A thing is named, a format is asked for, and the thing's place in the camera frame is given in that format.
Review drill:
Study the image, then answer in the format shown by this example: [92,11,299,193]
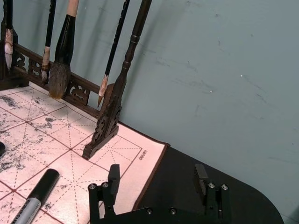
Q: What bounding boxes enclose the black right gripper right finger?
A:
[192,163,232,217]

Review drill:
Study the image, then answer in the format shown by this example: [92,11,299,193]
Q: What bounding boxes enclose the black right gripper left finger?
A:
[87,164,121,220]

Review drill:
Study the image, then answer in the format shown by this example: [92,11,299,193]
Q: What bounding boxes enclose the grey marker with black cap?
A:
[7,168,61,224]

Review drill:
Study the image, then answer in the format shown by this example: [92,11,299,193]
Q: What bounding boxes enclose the pink gridded calligraphy practice cloth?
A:
[0,85,170,224]

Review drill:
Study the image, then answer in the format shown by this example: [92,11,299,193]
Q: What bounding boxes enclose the dark carved wooden brush rack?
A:
[0,0,153,161]

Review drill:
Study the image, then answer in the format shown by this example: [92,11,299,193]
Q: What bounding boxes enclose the thin black brush, pointed tip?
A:
[97,0,131,109]

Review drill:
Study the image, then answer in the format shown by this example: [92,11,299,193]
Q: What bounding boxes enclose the large brush with bushy bristles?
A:
[48,0,81,100]

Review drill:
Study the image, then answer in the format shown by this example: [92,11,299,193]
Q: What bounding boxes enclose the thin black brush, white ferrule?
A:
[41,0,57,85]

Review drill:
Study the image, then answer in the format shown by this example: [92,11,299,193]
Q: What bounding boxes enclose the calligraphy brush with white tip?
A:
[3,0,14,72]

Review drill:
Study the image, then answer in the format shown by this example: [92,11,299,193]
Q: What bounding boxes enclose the pale grey-green wall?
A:
[11,0,299,224]

